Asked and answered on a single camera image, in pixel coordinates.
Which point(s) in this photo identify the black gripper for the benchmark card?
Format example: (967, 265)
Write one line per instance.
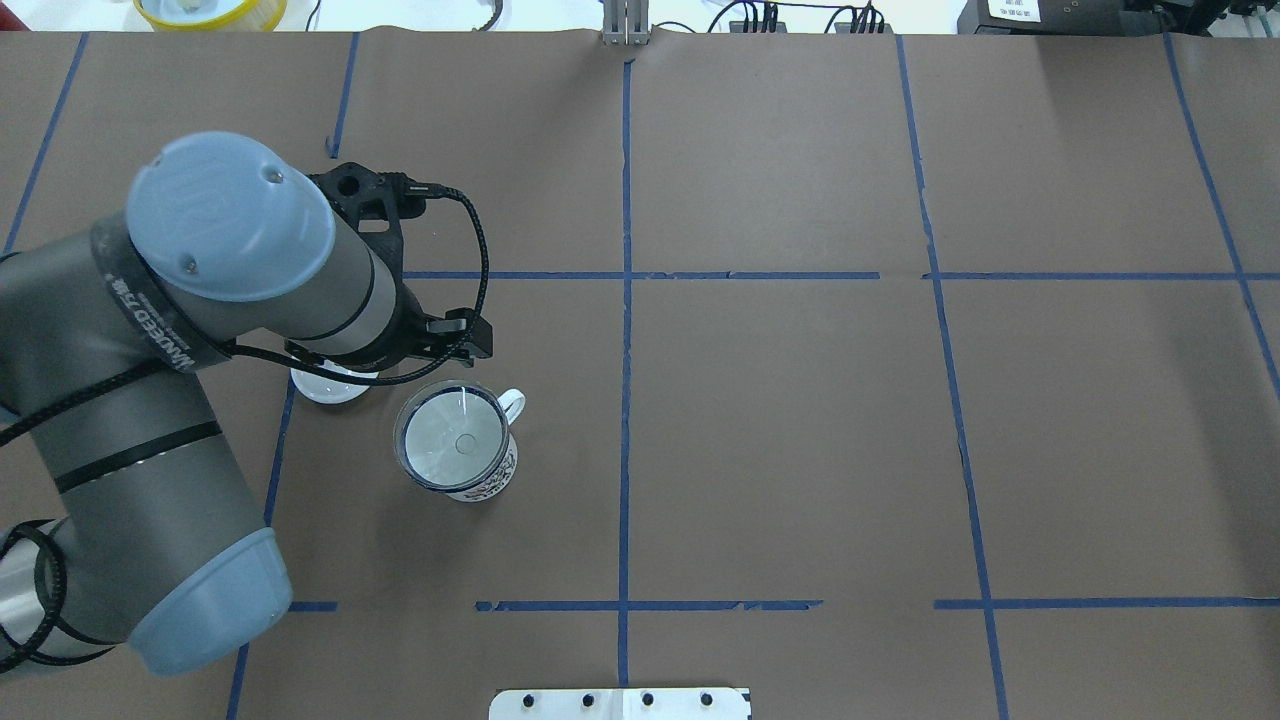
(398, 340)

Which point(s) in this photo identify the white ceramic lid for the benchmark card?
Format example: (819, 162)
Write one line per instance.
(322, 390)

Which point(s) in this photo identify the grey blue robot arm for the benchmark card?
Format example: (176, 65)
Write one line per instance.
(222, 250)

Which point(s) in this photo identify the white enamel mug blue rim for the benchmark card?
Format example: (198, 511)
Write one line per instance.
(490, 478)

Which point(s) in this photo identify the yellow tape roll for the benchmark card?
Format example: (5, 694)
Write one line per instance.
(212, 16)

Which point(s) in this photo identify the black box device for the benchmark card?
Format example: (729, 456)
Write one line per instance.
(1065, 18)

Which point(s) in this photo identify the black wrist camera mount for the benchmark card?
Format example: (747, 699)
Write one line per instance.
(374, 205)

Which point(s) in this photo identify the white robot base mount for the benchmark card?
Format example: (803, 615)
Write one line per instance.
(623, 703)

